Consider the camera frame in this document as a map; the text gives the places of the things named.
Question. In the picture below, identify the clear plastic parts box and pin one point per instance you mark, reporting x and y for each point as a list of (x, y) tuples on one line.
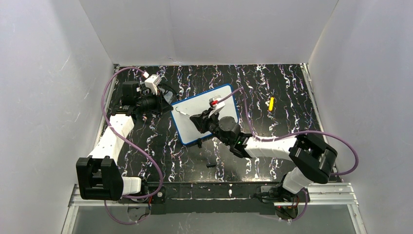
[(169, 94)]

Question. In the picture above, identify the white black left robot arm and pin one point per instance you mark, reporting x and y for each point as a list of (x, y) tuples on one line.
[(98, 175)]

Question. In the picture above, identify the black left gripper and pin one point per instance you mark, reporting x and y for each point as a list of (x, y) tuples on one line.
[(164, 100)]

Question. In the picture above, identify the aluminium frame rail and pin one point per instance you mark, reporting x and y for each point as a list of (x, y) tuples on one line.
[(221, 208)]

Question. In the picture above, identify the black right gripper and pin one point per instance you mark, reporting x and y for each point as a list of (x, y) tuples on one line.
[(205, 119)]

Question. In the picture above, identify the yellow handled screwdriver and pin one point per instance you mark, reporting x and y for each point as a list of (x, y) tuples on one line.
[(271, 104)]

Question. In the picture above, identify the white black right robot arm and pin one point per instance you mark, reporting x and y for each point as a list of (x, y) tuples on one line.
[(312, 156)]

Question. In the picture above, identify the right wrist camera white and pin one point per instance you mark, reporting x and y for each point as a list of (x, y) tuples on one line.
[(216, 105)]

